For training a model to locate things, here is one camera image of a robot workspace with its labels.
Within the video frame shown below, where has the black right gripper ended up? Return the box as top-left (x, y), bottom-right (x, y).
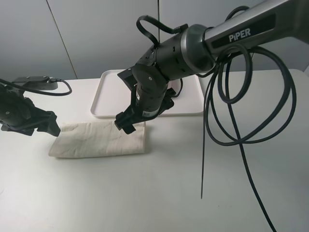
top-left (114, 84), bottom-right (174, 134)

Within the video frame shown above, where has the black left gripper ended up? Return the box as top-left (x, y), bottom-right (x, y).
top-left (0, 91), bottom-right (60, 137)

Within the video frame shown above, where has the cream white towel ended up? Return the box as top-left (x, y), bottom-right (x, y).
top-left (49, 120), bottom-right (146, 159)

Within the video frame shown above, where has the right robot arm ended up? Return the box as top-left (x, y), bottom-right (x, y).
top-left (114, 0), bottom-right (309, 134)

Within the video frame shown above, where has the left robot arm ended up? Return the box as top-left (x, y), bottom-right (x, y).
top-left (0, 85), bottom-right (60, 137)

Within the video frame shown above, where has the white rectangular plastic tray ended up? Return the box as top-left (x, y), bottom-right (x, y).
top-left (90, 70), bottom-right (203, 118)

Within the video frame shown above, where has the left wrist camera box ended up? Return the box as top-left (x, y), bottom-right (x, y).
top-left (13, 76), bottom-right (58, 91)

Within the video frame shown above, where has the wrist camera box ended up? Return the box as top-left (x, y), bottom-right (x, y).
top-left (117, 68), bottom-right (137, 91)
top-left (13, 76), bottom-right (58, 91)

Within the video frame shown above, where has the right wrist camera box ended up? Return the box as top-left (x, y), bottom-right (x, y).
top-left (117, 68), bottom-right (137, 91)

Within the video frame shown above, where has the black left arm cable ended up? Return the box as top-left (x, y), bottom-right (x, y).
top-left (0, 77), bottom-right (72, 96)

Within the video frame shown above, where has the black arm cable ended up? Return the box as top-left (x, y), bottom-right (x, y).
top-left (136, 6), bottom-right (297, 232)
top-left (0, 77), bottom-right (72, 96)

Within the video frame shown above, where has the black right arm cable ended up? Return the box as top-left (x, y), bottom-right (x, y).
top-left (136, 6), bottom-right (297, 232)

